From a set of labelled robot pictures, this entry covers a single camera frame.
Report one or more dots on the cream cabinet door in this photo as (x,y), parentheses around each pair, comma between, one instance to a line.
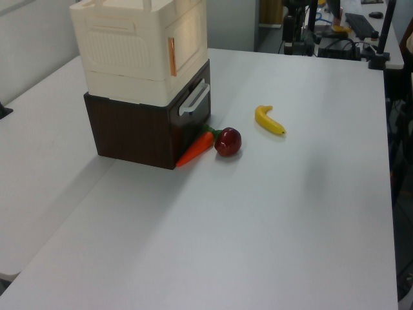
(190,35)

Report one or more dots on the cream plastic cabinet body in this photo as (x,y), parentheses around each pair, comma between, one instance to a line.
(113,48)

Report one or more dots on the orange toy carrot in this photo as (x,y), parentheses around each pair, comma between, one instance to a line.
(197,148)

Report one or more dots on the red toy apple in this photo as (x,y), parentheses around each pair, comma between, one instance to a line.
(227,142)

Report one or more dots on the yellow toy banana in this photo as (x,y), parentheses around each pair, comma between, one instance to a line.
(266,121)

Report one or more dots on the dark brown wooden drawer box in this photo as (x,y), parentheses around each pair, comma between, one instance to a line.
(129,132)

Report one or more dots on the black equipment box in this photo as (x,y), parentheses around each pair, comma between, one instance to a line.
(337,50)

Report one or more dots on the small yellow object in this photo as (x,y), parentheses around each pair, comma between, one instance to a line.
(341,29)

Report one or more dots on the black computer keyboard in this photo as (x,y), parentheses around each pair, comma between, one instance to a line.
(358,25)

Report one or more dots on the black computer mouse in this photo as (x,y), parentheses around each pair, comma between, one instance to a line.
(376,14)

